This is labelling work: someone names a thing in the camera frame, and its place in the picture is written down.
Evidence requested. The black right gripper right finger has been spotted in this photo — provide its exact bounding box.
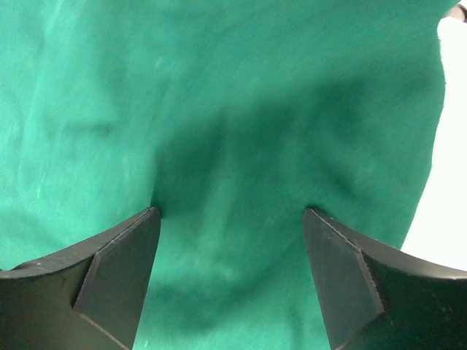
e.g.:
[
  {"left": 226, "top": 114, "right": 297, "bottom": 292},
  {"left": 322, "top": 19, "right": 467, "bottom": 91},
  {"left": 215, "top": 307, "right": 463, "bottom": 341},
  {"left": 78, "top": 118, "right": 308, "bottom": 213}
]
[{"left": 304, "top": 209, "right": 466, "bottom": 350}]

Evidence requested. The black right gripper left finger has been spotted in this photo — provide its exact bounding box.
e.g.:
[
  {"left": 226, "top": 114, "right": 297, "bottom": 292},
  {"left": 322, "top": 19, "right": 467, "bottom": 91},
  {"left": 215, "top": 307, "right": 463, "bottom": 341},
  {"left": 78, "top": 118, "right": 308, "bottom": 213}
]
[{"left": 1, "top": 207, "right": 161, "bottom": 349}]

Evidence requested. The dark green surgical cloth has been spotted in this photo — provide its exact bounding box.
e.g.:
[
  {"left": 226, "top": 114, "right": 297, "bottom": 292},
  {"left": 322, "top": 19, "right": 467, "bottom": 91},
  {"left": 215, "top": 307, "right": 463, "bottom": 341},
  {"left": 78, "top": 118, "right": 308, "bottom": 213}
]
[{"left": 1, "top": 1, "right": 453, "bottom": 349}]

